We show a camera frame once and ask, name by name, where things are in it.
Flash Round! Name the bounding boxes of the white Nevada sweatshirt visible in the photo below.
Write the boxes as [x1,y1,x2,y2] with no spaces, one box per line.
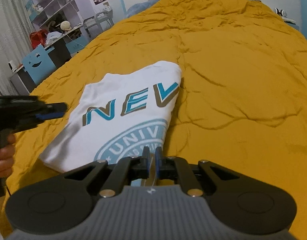
[40,61,182,172]

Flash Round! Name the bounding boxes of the person's left hand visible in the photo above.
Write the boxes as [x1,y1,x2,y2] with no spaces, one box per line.
[0,134,16,178]

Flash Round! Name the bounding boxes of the blue smiley face chair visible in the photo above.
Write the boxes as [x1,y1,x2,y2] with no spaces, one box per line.
[22,45,57,85]

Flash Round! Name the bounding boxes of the white blue desk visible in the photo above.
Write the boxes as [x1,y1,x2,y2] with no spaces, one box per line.
[10,24,88,95]

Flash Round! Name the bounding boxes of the red bag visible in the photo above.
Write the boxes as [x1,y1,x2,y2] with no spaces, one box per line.
[29,29,48,49]

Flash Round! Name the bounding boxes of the round cream ball lamp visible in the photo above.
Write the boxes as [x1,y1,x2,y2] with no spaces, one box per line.
[60,21,71,31]

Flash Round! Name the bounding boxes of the grey metal chair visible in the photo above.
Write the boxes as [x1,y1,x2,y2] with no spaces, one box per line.
[83,10,114,38]

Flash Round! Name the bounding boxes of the mustard yellow quilt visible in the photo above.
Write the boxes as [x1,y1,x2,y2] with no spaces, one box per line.
[7,0,307,239]

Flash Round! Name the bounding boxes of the blue pillow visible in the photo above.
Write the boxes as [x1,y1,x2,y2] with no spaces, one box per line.
[125,0,159,18]

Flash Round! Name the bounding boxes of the blue nightstand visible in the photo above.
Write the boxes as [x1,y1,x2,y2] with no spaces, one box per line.
[284,20,300,31]

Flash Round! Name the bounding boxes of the black white headphones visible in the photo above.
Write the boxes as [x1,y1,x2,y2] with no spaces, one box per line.
[274,8,287,17]

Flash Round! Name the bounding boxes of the wall shelf unit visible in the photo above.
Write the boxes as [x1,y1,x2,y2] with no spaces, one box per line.
[25,0,81,31]

